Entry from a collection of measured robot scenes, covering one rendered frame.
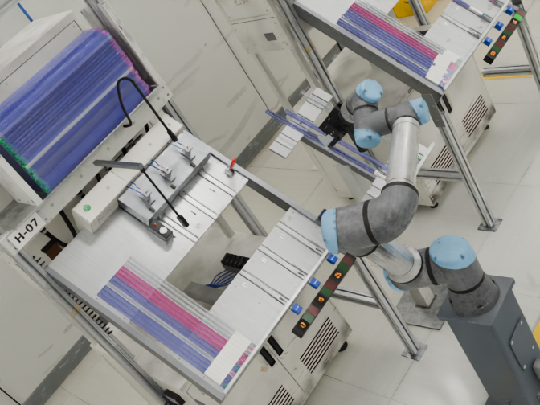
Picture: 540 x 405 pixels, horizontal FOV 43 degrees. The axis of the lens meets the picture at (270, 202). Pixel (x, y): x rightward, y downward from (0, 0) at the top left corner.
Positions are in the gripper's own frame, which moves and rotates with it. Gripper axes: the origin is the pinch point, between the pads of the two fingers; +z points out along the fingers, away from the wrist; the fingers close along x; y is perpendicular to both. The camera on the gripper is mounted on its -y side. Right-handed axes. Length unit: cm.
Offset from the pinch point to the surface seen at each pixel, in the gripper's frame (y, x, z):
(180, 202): 28, 36, 30
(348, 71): 10, -101, 78
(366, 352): -69, 17, 75
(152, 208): 34, 47, 25
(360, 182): -18.0, -10.4, 19.8
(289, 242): -9.5, 27.4, 20.0
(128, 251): 31, 61, 32
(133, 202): 40, 48, 27
